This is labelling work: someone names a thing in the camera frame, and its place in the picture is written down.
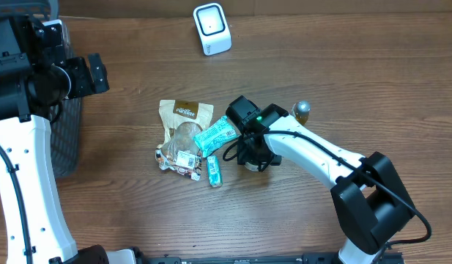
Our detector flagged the green white tissue cup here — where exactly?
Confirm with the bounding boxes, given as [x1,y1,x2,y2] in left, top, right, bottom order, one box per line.
[245,163,261,172]

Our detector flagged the green Kleenex tissue pack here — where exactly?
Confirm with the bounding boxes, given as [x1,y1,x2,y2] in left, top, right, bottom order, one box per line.
[207,155,223,188]

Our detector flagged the teal snack packet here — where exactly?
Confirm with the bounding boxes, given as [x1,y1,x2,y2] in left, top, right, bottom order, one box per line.
[193,116,238,158]

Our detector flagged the yellow bottle silver cap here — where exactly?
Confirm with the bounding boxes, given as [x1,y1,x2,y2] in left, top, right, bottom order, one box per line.
[292,100,311,125]

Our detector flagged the small printed snack bag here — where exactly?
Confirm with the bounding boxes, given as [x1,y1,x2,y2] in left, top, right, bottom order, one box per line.
[155,145,202,181]

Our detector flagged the brown cookie pouch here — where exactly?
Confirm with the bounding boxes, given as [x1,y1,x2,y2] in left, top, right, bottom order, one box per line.
[159,100,214,161]

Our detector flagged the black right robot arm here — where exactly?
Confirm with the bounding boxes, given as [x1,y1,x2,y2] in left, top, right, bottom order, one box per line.
[226,98,418,263]

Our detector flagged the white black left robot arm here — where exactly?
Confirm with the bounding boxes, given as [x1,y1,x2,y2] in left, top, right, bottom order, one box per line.
[0,15,143,263]

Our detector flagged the white barcode scanner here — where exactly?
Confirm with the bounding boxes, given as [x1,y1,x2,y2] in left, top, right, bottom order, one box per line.
[193,2,232,56]

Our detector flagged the grey plastic mesh basket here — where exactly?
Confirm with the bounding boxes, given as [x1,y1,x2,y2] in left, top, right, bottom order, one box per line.
[0,0,82,178]

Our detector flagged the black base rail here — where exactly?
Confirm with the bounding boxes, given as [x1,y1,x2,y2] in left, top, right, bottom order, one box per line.
[78,252,406,264]

